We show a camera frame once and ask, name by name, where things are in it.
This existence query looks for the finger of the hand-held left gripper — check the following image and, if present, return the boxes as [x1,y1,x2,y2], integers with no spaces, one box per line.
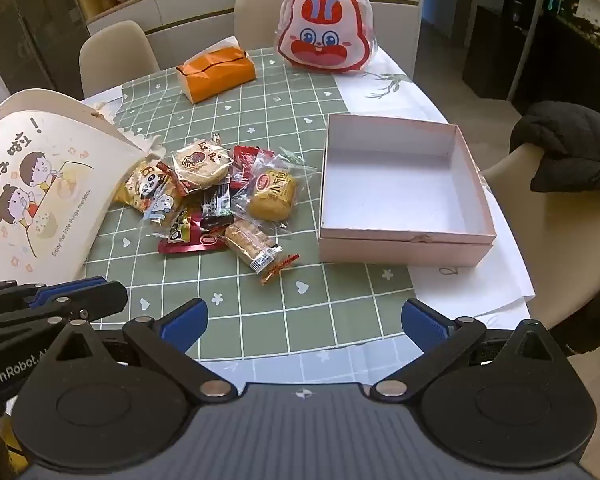
[0,281,129,346]
[0,276,107,307]

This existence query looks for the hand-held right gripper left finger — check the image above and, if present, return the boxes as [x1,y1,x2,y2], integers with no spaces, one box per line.
[45,298,239,402]

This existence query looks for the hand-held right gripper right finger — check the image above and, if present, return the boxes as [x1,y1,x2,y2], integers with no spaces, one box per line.
[370,298,564,402]

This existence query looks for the red foil snack packet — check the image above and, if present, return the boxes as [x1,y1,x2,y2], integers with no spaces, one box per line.
[157,212,228,256]

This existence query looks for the layered pastry packet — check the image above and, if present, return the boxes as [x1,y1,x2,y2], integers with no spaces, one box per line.
[223,220,284,275]

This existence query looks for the red striped candy stick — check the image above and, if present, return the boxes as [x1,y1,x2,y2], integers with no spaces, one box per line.
[260,254,301,287]

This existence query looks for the snacks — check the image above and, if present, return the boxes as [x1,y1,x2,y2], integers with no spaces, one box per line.
[114,159,183,226]

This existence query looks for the black snack packet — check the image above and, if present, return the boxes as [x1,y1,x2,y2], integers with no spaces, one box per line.
[200,182,236,231]

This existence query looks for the pink cardboard box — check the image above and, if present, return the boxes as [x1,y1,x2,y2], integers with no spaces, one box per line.
[319,114,497,268]

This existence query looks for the yellow cake packet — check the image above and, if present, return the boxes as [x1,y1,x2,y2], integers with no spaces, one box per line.
[232,147,317,233]

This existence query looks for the cream cartoon paper bag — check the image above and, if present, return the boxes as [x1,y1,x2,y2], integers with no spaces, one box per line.
[0,89,167,286]

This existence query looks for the beige chair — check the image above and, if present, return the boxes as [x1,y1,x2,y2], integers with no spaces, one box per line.
[233,0,301,51]
[79,20,161,98]
[480,142,600,356]

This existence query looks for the black jacket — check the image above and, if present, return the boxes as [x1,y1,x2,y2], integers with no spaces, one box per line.
[510,101,600,193]

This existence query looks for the green checked tablecloth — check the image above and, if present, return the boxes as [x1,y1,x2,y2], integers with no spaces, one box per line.
[77,47,418,361]

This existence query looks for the orange tissue box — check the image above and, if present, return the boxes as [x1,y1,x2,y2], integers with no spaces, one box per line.
[175,45,257,105]

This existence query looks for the dark glass door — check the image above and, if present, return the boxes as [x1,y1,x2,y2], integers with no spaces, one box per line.
[0,0,88,126]

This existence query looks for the black low cabinet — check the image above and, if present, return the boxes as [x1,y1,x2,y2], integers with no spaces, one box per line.
[462,4,513,98]

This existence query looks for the black fish tank stand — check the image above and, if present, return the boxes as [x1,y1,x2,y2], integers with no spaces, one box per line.
[510,12,600,126]

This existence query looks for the rabbit face plastic bag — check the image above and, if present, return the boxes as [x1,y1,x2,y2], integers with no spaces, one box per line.
[272,0,378,77]

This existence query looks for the black water dispenser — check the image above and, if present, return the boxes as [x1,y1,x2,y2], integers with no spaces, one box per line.
[499,0,538,36]

